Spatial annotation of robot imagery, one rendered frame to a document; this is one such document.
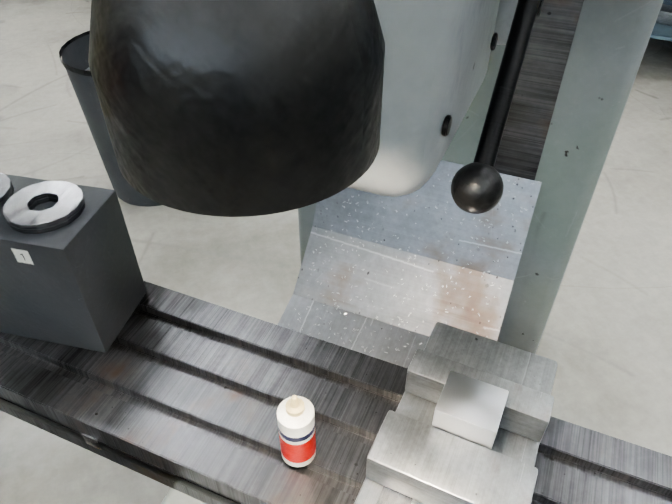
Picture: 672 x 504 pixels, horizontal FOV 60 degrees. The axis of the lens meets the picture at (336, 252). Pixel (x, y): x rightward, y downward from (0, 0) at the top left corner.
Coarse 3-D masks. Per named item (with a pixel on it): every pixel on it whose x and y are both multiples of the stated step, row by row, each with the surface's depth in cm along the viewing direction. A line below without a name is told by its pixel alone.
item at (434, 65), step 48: (384, 0) 27; (432, 0) 27; (480, 0) 33; (432, 48) 28; (480, 48) 38; (384, 96) 30; (432, 96) 30; (384, 144) 32; (432, 144) 32; (384, 192) 34
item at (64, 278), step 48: (0, 192) 71; (48, 192) 71; (96, 192) 74; (0, 240) 67; (48, 240) 67; (96, 240) 72; (0, 288) 73; (48, 288) 71; (96, 288) 73; (144, 288) 85; (48, 336) 78; (96, 336) 76
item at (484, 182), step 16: (528, 0) 33; (528, 16) 33; (512, 32) 33; (528, 32) 33; (512, 48) 33; (512, 64) 33; (496, 80) 34; (512, 80) 33; (496, 96) 33; (512, 96) 33; (496, 112) 33; (496, 128) 33; (480, 144) 34; (496, 144) 33; (480, 160) 33; (464, 176) 33; (480, 176) 32; (496, 176) 33; (464, 192) 33; (480, 192) 32; (496, 192) 33; (464, 208) 34; (480, 208) 33
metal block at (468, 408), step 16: (448, 384) 58; (464, 384) 58; (480, 384) 58; (448, 400) 56; (464, 400) 56; (480, 400) 56; (496, 400) 56; (448, 416) 55; (464, 416) 55; (480, 416) 55; (496, 416) 55; (448, 432) 57; (464, 432) 56; (480, 432) 55; (496, 432) 54
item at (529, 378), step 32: (416, 352) 64; (448, 352) 69; (480, 352) 69; (512, 352) 69; (416, 384) 63; (512, 384) 61; (544, 384) 66; (416, 416) 63; (512, 416) 60; (544, 416) 58; (512, 448) 60
